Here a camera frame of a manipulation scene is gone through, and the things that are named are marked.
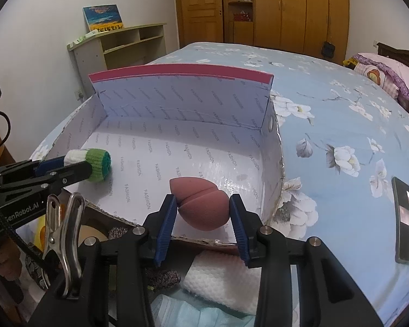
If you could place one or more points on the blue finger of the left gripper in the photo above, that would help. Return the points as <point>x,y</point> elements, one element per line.
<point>46,166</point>
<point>69,174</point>

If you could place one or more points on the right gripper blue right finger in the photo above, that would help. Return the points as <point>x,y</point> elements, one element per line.
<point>251,244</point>

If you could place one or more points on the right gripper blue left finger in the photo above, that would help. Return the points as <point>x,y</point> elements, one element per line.
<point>155,234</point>

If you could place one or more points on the pink makeup sponge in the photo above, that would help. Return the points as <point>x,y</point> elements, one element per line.
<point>200,203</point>

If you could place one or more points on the white waffle towel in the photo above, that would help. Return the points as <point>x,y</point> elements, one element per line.
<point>224,279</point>

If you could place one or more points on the green white sock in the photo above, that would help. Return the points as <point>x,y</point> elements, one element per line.
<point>98,159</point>

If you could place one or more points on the purple knitted cloth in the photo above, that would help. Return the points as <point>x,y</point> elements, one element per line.
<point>157,278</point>

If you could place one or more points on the light blue face mask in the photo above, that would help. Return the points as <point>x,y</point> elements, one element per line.
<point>169,311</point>

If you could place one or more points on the yellow foam sponge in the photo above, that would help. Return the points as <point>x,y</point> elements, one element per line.
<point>40,232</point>

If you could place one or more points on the beige makeup sponge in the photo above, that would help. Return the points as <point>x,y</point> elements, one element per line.
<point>87,231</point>

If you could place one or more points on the metal spring clamp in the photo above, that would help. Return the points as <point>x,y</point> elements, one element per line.
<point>62,231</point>

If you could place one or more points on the pink cardboard box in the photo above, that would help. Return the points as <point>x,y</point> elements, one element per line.
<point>170,120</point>

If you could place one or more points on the green white box on shelf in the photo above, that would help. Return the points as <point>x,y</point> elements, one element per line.
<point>82,38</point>

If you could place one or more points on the beige open bookshelf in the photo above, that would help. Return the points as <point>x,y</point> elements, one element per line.
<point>130,46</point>

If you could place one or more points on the blue yellow painting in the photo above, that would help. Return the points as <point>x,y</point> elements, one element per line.
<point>103,18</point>

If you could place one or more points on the black smartphone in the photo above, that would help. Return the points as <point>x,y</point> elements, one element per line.
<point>401,199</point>

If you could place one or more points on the black bag on wardrobe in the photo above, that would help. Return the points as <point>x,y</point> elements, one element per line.
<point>328,50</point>

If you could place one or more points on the cartoon print pillow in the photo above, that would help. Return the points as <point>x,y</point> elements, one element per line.
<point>379,77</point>

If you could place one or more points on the wooden door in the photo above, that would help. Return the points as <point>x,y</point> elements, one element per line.
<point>199,20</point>

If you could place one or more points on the pink ruffled pillow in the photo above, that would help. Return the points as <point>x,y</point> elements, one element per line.
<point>395,69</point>

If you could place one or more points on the wooden wardrobe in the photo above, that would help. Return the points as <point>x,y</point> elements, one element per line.
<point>300,26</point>

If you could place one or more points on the dark wooden headboard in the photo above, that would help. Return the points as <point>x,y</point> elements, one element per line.
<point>393,53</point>

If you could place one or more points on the wall power socket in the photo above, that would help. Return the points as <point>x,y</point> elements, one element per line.
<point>79,95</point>

